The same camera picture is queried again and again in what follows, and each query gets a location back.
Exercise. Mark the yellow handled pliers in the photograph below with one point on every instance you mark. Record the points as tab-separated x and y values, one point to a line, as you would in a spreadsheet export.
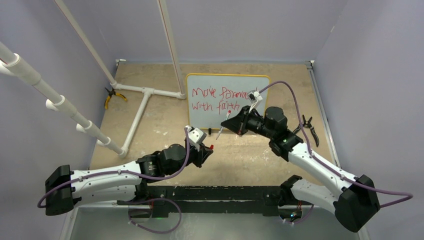
110	93

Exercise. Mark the black handled pliers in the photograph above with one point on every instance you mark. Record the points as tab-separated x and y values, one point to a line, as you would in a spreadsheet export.
307	124

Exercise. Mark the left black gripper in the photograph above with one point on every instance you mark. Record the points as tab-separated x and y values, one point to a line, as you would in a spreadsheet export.
199	154

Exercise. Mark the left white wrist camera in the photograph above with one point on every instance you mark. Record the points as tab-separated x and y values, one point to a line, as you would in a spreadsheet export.
195	136

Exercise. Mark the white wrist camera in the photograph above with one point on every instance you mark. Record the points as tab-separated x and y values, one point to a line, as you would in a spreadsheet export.
195	136
255	99

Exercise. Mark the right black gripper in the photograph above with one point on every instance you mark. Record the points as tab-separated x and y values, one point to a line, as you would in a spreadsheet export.
239	123

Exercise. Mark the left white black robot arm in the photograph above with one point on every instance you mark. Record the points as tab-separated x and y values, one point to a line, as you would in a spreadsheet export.
66	189

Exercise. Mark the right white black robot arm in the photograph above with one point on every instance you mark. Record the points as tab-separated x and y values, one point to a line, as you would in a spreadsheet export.
341	193

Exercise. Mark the aluminium extrusion rail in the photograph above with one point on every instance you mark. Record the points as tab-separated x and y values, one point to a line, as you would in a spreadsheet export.
328	134

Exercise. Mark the yellow framed whiteboard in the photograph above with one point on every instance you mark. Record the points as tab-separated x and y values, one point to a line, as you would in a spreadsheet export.
211	96

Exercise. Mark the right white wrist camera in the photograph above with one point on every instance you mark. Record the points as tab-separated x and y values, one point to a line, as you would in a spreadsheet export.
255	99

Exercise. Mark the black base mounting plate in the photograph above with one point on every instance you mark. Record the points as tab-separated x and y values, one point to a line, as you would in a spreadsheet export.
269	201

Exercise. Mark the white PVC pipe frame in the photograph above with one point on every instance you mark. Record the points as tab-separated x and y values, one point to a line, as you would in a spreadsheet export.
39	32

